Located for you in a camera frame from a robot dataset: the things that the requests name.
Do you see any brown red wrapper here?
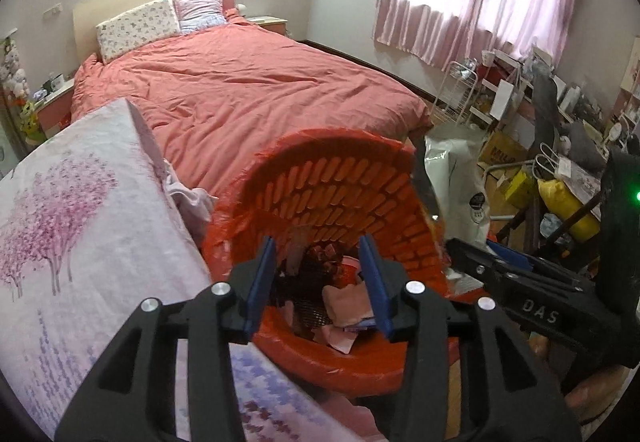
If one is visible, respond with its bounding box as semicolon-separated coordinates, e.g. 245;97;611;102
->
299;243;346;276

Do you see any silver foil plastic bag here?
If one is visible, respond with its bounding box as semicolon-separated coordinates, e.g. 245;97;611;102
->
412;122;489;254

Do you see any person's right hand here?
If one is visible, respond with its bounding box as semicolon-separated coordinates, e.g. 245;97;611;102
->
529;330;639;428

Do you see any yellow bag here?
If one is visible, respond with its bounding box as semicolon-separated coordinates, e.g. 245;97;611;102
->
537;179;600;243

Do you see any floral pink tablecloth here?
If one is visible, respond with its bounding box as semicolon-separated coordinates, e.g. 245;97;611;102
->
1;100;210;441

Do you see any cardboard box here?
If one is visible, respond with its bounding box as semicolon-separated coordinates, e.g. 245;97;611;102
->
478;131;527;166

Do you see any cluttered desk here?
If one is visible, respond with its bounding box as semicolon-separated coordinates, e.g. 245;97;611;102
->
470;46;640;203

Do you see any red plastic laundry basket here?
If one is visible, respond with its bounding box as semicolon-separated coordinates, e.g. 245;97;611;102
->
203;129;449;396

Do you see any left pink nightstand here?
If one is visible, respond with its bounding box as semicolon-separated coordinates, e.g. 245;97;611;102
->
37;79;75;139

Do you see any bed with coral duvet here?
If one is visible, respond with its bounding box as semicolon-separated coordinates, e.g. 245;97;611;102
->
72;10;432;196

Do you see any hanging plush toy stack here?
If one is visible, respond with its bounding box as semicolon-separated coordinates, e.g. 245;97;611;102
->
1;30;46;150

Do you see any floral white pillow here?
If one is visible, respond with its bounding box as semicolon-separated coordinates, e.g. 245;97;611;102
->
96;0;180;63

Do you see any striped pink pillow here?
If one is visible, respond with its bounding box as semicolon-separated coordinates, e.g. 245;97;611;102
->
172;0;227;35

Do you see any white wire rack cart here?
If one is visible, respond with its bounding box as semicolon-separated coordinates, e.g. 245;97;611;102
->
431;58;478;124

